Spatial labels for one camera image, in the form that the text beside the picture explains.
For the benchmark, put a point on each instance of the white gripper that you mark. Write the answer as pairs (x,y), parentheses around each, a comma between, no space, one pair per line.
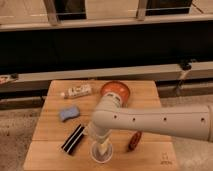
(99,134)

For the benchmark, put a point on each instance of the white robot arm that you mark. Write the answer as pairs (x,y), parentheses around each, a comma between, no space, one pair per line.
(195,122)

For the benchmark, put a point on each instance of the black striped box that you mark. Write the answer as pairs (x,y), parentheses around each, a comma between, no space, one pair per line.
(73,140)

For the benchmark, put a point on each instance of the brown oval snack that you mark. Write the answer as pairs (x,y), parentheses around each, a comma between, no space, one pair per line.
(134,140)

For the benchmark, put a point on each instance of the blue sponge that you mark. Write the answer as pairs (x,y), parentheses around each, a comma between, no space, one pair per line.
(69,113)

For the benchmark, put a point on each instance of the orange bowl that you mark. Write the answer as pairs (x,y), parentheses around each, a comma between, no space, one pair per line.
(117,89)

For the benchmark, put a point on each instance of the white tube bottle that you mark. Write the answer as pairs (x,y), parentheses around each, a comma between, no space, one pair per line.
(77,91)

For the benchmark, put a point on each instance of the metal rail beam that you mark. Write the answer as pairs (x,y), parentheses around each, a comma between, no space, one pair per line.
(167,72)

